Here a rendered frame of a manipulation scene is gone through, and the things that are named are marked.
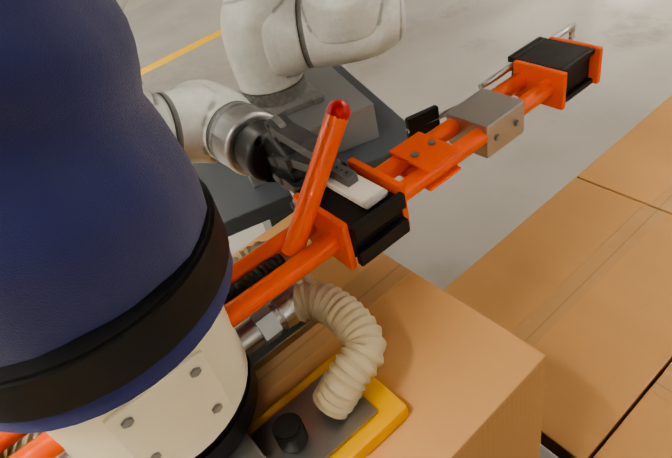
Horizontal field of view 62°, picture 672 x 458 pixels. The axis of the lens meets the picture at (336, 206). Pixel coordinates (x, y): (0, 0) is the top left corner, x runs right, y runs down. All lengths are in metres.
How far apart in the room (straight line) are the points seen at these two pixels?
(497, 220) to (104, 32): 1.93
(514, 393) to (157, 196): 0.39
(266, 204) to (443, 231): 1.07
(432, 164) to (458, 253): 1.45
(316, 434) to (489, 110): 0.40
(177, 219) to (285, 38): 0.88
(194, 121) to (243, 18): 0.48
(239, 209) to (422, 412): 0.73
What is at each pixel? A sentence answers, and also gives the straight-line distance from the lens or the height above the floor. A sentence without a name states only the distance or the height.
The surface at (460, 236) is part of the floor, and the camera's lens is 2.11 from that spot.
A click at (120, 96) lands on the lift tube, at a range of 0.34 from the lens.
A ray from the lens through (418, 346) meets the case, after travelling 0.62.
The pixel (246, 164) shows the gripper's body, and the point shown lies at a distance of 0.71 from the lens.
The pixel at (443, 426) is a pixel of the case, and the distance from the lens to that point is 0.57.
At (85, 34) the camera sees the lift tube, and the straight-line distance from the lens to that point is 0.32.
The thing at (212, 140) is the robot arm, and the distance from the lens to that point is 0.76.
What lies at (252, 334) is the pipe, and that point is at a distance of 0.57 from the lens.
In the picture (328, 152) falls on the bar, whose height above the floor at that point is 1.16.
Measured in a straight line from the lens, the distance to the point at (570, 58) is 0.78.
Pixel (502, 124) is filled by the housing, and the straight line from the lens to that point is 0.68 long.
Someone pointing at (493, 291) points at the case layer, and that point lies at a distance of 1.20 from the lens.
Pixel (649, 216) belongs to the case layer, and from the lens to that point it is 1.40.
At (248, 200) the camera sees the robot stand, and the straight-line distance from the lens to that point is 1.21.
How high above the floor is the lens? 1.45
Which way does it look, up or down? 38 degrees down
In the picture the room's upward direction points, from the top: 14 degrees counter-clockwise
